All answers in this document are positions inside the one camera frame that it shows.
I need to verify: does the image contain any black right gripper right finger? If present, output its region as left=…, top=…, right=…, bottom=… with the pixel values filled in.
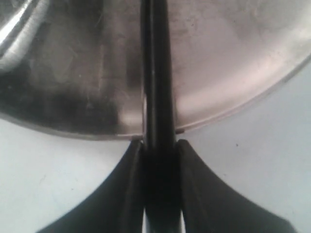
left=177, top=139, right=292, bottom=233

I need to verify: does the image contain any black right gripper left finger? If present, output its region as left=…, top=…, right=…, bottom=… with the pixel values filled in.
left=41, top=141, right=143, bottom=233

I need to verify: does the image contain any black handled serrated knife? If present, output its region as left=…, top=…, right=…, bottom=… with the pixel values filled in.
left=141, top=0, right=181, bottom=233

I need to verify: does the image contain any round stainless steel plate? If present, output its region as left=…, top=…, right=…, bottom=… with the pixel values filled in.
left=0, top=0, right=311, bottom=140

